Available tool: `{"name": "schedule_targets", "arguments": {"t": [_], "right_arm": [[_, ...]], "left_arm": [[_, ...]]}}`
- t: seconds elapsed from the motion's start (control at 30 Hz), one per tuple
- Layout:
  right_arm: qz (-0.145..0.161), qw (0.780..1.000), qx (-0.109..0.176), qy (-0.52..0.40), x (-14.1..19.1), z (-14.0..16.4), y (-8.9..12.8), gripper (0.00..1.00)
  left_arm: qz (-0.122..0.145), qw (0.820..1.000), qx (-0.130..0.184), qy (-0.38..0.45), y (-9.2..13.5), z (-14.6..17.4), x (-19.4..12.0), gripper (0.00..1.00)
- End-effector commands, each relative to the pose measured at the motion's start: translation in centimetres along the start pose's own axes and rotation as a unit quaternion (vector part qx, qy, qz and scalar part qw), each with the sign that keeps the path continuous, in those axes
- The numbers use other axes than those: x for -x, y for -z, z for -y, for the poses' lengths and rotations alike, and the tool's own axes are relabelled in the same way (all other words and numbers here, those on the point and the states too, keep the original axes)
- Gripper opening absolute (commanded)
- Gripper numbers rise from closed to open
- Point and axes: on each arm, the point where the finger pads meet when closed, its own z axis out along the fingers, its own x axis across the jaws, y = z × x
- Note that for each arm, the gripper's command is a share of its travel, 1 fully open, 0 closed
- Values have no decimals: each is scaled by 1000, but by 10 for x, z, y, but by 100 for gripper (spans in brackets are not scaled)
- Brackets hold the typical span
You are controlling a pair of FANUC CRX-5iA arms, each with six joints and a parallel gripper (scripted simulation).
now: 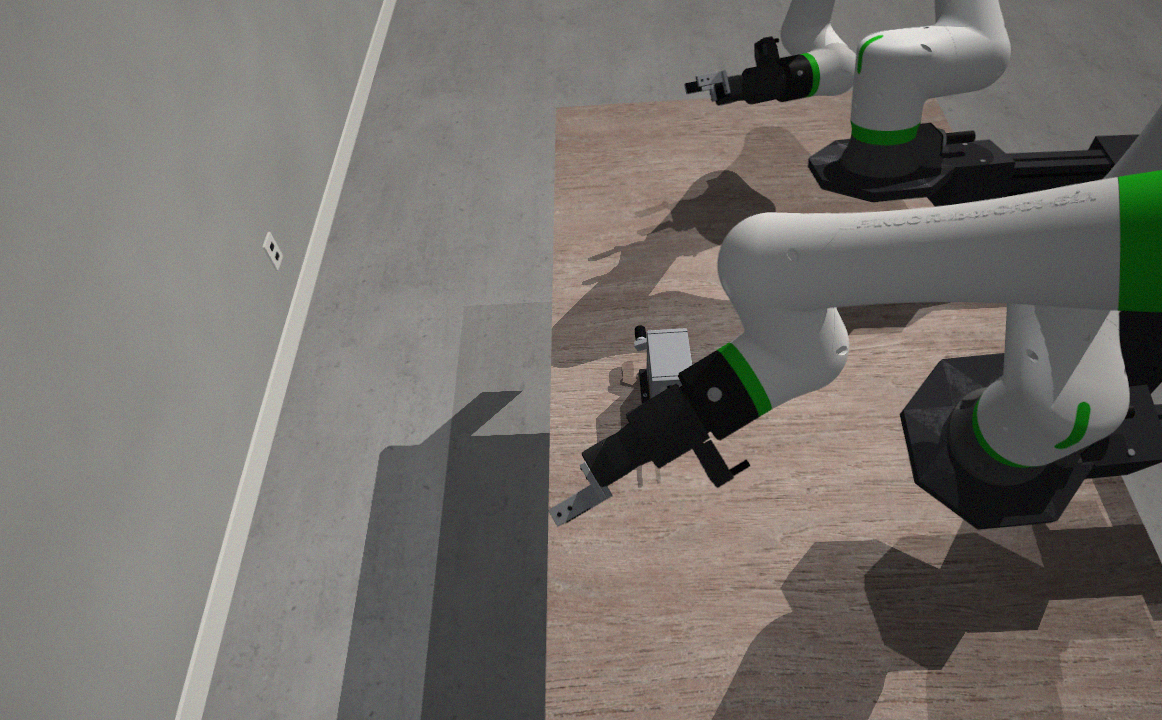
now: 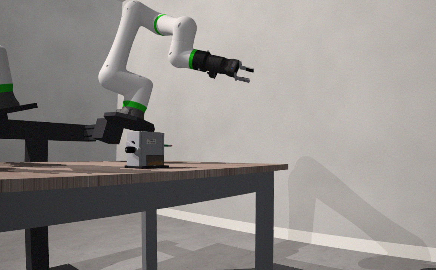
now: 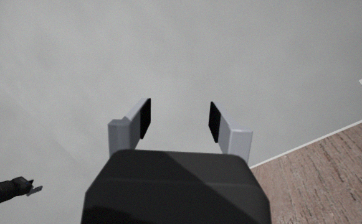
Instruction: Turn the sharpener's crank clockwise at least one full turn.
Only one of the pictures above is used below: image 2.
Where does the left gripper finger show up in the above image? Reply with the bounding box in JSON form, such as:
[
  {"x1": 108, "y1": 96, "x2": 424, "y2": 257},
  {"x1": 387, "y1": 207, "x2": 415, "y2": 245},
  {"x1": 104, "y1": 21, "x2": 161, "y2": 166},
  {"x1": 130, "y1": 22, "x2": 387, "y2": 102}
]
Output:
[
  {"x1": 239, "y1": 61, "x2": 254, "y2": 72},
  {"x1": 234, "y1": 72, "x2": 250, "y2": 83}
]

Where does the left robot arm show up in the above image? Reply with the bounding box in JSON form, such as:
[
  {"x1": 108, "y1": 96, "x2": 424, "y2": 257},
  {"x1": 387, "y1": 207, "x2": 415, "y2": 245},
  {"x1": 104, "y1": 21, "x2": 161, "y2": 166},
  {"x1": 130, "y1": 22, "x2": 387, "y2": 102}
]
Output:
[{"x1": 98, "y1": 0, "x2": 197, "y2": 119}]

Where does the grey pencil sharpener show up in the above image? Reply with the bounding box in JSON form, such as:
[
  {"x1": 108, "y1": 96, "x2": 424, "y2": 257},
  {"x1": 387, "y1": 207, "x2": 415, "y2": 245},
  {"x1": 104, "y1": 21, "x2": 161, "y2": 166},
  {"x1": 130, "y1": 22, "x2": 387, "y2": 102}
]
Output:
[{"x1": 125, "y1": 131, "x2": 172, "y2": 169}]

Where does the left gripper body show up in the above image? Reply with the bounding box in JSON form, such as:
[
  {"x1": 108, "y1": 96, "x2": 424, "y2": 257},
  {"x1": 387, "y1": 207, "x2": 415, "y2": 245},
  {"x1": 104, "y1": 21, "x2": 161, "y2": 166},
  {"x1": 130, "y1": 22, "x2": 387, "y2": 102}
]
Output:
[{"x1": 192, "y1": 50, "x2": 239, "y2": 79}]

